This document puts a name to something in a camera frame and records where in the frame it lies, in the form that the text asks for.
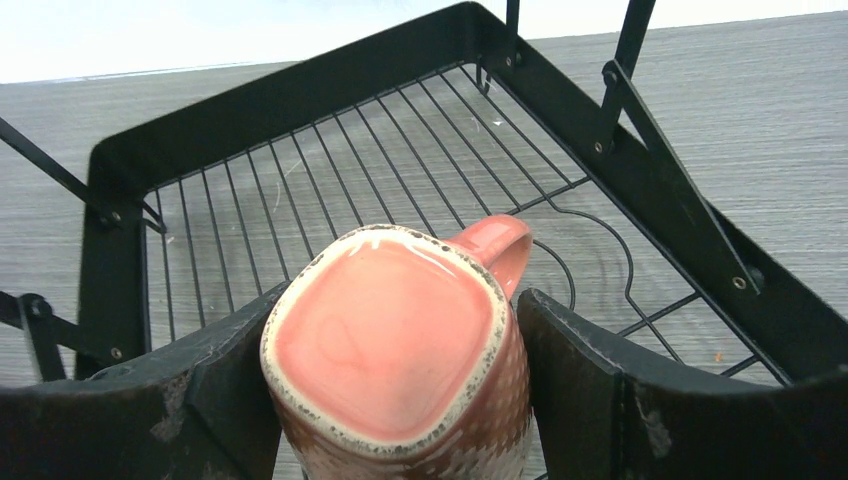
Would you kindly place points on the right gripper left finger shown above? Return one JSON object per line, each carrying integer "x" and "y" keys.
{"x": 197, "y": 408}

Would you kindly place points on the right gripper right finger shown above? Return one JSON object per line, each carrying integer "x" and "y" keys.
{"x": 608, "y": 408}

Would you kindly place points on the salmon pink mug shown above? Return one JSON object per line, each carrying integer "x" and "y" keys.
{"x": 397, "y": 355}

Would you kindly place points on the black wire dish rack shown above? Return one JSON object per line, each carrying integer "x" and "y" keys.
{"x": 687, "y": 188}

